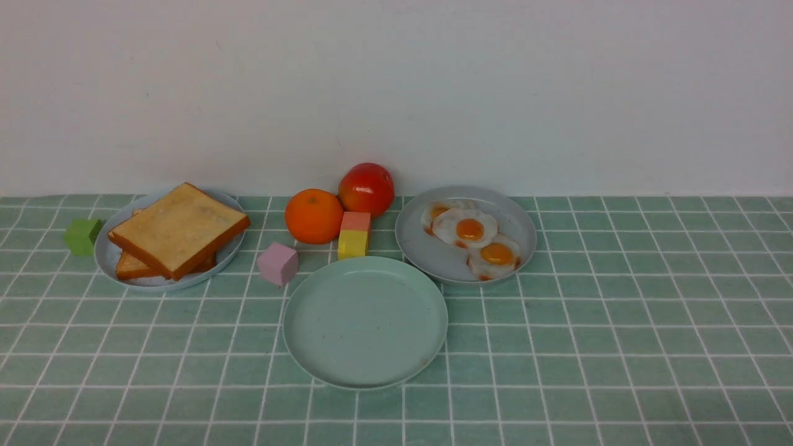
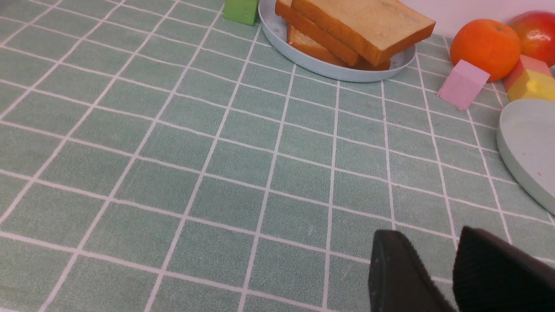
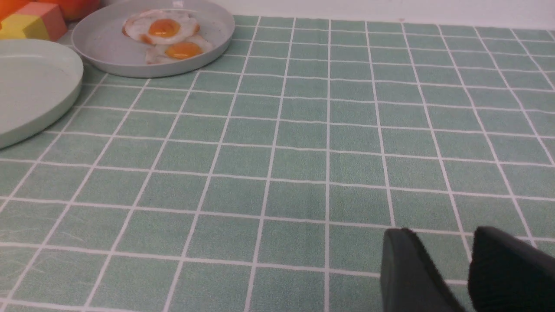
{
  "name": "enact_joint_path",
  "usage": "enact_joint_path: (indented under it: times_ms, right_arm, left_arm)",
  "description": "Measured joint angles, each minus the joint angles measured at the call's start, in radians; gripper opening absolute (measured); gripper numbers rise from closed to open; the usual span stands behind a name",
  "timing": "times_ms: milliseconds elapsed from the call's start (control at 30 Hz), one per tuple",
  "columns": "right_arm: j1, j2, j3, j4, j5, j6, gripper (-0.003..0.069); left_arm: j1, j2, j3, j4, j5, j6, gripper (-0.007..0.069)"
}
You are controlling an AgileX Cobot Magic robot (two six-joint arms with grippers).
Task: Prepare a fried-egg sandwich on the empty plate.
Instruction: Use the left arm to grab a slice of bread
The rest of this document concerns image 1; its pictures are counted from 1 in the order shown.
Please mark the light blue bread plate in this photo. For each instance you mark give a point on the light blue bread plate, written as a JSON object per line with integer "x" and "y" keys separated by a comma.
{"x": 120, "y": 266}

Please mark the green centre plate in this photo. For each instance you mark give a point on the green centre plate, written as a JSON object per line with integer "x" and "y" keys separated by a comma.
{"x": 365, "y": 323}

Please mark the red tomato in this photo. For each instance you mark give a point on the red tomato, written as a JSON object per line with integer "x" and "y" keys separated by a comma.
{"x": 367, "y": 187}

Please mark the pink cube block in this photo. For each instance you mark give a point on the pink cube block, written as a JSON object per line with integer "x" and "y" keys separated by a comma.
{"x": 278, "y": 264}

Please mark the salmon pink block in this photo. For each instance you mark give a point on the salmon pink block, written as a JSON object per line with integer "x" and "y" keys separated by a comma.
{"x": 356, "y": 221}

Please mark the fried egg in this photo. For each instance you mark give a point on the fried egg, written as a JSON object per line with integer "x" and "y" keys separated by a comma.
{"x": 432, "y": 211}
{"x": 465, "y": 228}
{"x": 498, "y": 259}

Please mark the green cube block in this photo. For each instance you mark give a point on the green cube block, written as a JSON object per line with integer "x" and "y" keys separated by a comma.
{"x": 81, "y": 235}

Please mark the orange fruit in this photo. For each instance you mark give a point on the orange fruit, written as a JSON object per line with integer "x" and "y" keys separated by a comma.
{"x": 314, "y": 216}

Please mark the grey egg plate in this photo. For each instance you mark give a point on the grey egg plate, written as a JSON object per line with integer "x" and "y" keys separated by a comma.
{"x": 449, "y": 263}

